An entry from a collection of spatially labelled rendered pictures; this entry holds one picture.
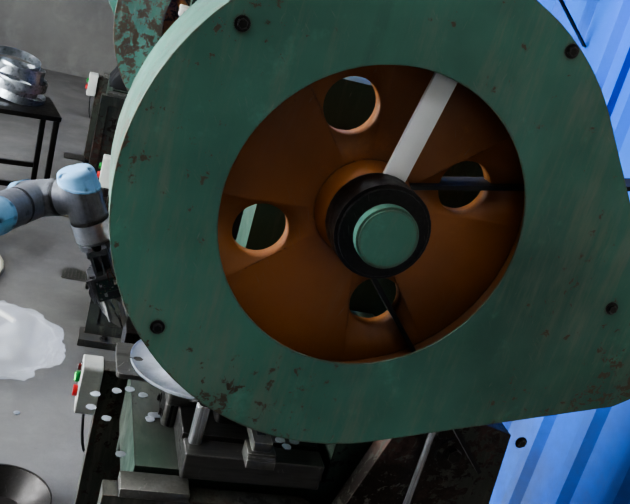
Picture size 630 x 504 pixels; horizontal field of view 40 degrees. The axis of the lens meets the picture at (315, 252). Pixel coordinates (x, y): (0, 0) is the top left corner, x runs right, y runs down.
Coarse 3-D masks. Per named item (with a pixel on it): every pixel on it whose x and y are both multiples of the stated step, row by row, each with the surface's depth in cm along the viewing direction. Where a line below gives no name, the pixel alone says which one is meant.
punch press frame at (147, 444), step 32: (352, 96) 156; (352, 128) 158; (448, 192) 168; (256, 224) 162; (384, 288) 173; (128, 384) 210; (128, 416) 199; (128, 448) 190; (160, 448) 184; (320, 448) 194; (352, 448) 186; (192, 480) 181
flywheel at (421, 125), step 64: (256, 128) 134; (320, 128) 136; (384, 128) 138; (448, 128) 141; (256, 192) 138; (320, 192) 140; (384, 192) 130; (512, 192) 148; (256, 256) 142; (320, 256) 145; (384, 256) 132; (448, 256) 150; (256, 320) 147; (320, 320) 149; (384, 320) 153; (448, 320) 155
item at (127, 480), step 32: (384, 448) 180; (416, 448) 181; (448, 448) 182; (480, 448) 185; (128, 480) 172; (160, 480) 174; (352, 480) 185; (384, 480) 183; (448, 480) 186; (480, 480) 188
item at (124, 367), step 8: (120, 344) 193; (128, 344) 194; (120, 352) 190; (128, 352) 191; (120, 360) 187; (128, 360) 187; (136, 360) 188; (120, 368) 184; (128, 368) 184; (120, 376) 182; (128, 376) 182; (136, 376) 183; (160, 392) 198; (160, 400) 196; (168, 400) 189; (176, 400) 189; (184, 400) 190; (160, 408) 192; (168, 408) 190; (176, 408) 190; (160, 416) 193; (168, 416) 190; (168, 424) 191
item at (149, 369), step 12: (132, 348) 191; (144, 348) 194; (132, 360) 188; (144, 360) 189; (144, 372) 184; (156, 372) 186; (156, 384) 180; (168, 384) 182; (180, 396) 179; (192, 396) 180
